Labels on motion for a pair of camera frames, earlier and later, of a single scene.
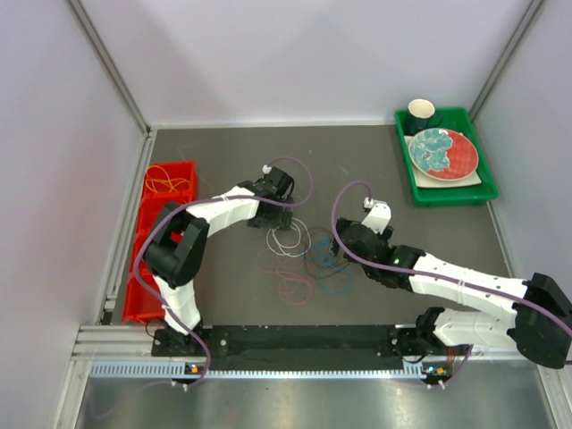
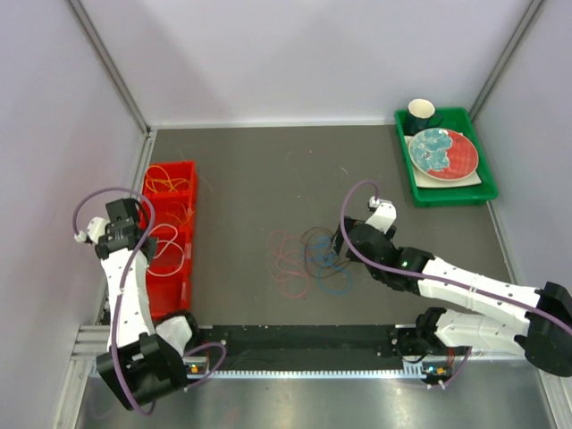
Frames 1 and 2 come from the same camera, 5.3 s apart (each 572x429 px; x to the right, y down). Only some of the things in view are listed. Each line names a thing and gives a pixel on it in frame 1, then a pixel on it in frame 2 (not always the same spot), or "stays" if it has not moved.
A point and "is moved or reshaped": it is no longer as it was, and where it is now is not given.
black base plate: [257, 343] stays
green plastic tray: [458, 119] stays
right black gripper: [342, 223] stays
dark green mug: [421, 115] stays
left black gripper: [281, 221] -> [151, 248]
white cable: [274, 232] is moved or reshaped
